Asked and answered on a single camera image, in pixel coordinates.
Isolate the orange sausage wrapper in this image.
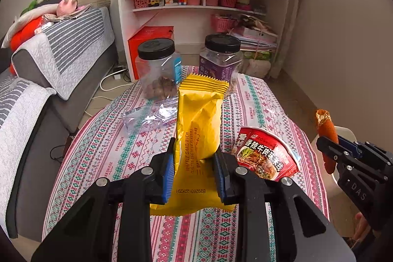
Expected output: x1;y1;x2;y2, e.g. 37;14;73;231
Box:
315;109;339;175

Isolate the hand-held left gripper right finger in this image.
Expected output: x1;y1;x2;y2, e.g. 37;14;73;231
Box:
213;150;353;262

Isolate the clear jar with purple label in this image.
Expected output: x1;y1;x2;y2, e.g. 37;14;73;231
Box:
199;34;243;94

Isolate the messy pile of papers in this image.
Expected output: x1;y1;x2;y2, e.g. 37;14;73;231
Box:
229;14;278;51

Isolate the white trash bin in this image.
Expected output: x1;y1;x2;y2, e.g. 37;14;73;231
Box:
311;125;364;238

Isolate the beige curtain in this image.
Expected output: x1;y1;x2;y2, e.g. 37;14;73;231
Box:
270;0;308;81

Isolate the person's right hand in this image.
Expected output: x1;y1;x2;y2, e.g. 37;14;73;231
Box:
354;212;373;239

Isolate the green plush toy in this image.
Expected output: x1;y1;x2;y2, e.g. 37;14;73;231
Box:
21;0;40;15

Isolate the green and white pack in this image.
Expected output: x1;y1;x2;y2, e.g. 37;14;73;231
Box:
241;50;272;78

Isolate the orange cushion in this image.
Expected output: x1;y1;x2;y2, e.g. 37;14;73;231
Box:
9;15;45;74

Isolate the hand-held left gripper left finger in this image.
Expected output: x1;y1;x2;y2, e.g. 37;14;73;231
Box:
31;139;176;262

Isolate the grey sofa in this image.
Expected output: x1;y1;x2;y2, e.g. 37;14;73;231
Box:
0;0;119;239

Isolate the pink plush pig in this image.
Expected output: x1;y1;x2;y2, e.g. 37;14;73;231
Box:
57;0;80;17

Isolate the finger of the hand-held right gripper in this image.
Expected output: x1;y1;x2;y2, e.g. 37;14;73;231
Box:
338;134;369;158
316;136;346;166

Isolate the grey striped armrest cover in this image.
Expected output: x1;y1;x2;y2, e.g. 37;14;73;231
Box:
12;7;115;100

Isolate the yellow snack wrapper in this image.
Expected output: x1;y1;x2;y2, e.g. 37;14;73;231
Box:
149;73;237;216

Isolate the white power cable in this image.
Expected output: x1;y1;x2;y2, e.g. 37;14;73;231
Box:
101;72;123;92

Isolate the crushed clear plastic bottle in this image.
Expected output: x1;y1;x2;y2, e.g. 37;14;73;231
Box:
122;98;179;135

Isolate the patterned tablecloth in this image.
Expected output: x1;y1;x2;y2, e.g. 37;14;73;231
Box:
41;66;330;262

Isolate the grey striped seat cover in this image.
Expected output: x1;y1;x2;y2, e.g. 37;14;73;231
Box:
0;69;57;220

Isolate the clear jar with blue label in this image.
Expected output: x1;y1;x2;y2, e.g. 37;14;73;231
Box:
137;39;182;101

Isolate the red cardboard box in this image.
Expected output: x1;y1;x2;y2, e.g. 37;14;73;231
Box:
128;26;175;74

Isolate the large pink basket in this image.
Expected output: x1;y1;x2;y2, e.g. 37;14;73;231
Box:
211;14;235;33

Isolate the white pillow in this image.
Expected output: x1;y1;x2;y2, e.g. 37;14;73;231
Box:
5;3;62;40

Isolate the red instant noodle cup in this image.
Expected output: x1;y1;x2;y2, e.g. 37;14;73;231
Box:
235;126;300;182

